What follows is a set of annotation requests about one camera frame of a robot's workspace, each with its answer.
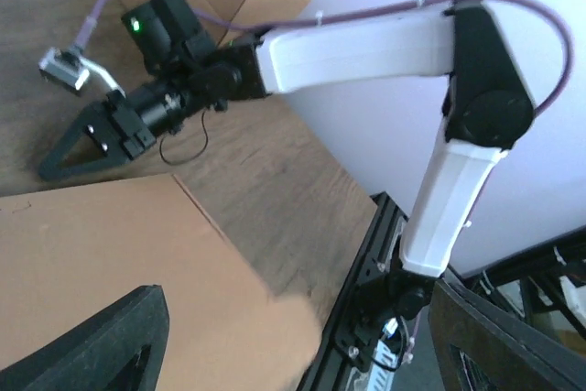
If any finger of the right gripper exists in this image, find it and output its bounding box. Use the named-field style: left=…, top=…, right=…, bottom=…
left=38, top=102, right=126, bottom=180

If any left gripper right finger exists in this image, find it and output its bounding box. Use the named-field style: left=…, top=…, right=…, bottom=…
left=432, top=280, right=585, bottom=390

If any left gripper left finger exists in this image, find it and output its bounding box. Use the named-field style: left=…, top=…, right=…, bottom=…
left=1, top=285, right=170, bottom=390

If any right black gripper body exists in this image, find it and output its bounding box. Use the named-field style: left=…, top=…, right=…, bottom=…
left=106, top=80, right=189, bottom=157

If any brown cardboard box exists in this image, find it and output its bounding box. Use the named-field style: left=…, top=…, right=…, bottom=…
left=1, top=175, right=321, bottom=390

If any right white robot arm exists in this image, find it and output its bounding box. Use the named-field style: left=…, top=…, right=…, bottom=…
left=38, top=0, right=539, bottom=318

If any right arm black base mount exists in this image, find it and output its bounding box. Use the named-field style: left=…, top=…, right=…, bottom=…
left=334, top=268, right=436, bottom=373

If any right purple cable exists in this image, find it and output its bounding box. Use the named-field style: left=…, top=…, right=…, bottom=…
left=75, top=0, right=574, bottom=117

